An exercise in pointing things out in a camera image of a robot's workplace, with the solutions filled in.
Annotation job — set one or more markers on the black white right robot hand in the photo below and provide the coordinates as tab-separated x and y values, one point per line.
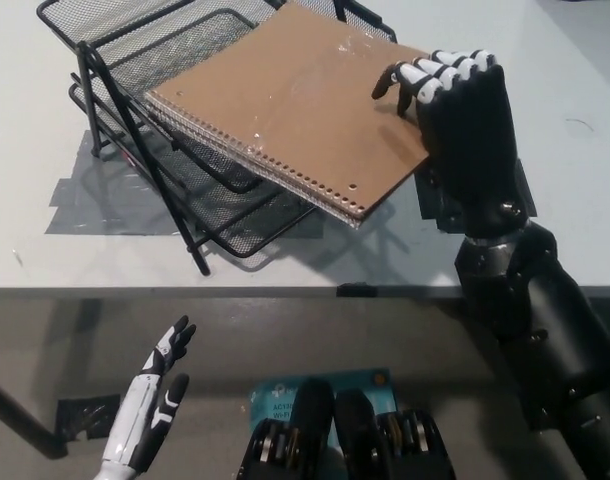
470	140

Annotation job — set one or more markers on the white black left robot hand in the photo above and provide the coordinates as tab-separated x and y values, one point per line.
140	415

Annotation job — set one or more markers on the brown spiral notebook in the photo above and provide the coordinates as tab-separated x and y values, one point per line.
295	115

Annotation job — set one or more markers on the black slanted desk leg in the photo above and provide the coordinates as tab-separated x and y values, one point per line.
25	417

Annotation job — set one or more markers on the black robot body left block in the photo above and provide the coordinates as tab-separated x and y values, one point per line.
305	435

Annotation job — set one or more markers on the black mesh two-tier file tray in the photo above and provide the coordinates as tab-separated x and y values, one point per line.
110	65

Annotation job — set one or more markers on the black floor tape patch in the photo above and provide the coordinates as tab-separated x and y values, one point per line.
85	417

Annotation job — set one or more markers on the teal router box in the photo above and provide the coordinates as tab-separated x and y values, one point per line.
275	400

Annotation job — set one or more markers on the small black tape strip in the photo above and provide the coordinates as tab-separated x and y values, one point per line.
356	290

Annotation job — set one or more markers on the grey duct tape patch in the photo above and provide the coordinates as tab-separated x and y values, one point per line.
85	210

